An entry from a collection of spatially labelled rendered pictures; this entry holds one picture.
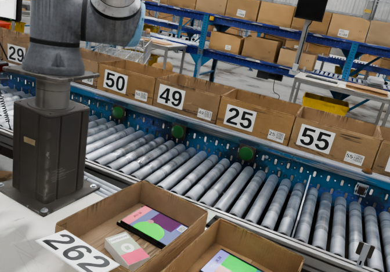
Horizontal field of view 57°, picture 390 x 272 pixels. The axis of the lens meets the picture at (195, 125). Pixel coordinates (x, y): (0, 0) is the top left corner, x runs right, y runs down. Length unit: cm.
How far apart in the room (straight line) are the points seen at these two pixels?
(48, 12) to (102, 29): 16
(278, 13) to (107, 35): 537
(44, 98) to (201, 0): 574
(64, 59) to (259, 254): 85
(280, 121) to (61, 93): 107
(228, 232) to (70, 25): 81
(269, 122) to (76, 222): 109
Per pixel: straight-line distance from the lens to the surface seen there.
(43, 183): 129
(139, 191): 133
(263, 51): 618
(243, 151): 184
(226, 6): 664
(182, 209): 126
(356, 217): 171
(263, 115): 184
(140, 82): 209
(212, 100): 191
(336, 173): 182
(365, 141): 183
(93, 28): 117
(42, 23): 119
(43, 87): 124
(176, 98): 199
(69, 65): 119
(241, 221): 140
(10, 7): 197
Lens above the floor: 147
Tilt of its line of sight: 18 degrees down
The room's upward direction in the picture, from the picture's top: 11 degrees clockwise
